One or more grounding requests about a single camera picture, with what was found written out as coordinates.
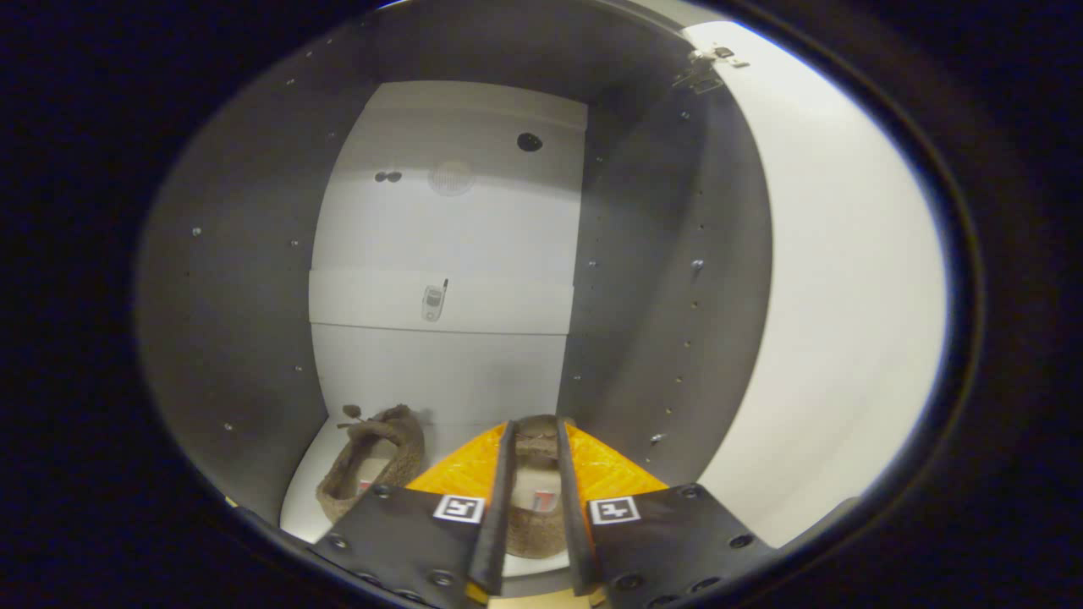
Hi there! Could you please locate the grey shoe cabinet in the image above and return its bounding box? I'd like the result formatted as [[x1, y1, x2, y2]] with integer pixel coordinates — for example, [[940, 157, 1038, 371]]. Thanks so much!
[[135, 0, 775, 593]]

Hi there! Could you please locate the metal door hinge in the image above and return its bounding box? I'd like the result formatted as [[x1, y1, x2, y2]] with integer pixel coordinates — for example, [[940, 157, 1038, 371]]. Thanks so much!
[[673, 47, 751, 94]]

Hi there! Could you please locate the brown fuzzy shoe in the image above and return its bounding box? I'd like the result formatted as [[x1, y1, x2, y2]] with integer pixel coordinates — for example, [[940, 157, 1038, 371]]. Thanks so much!
[[316, 403, 427, 524], [505, 414, 576, 561]]

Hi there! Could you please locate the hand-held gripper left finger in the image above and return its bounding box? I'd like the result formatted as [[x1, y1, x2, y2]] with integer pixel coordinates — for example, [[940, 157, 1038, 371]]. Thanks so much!
[[307, 420, 519, 609]]

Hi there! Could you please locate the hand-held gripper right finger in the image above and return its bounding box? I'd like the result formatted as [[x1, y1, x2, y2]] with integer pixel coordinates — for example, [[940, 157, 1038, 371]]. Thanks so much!
[[554, 416, 777, 609]]

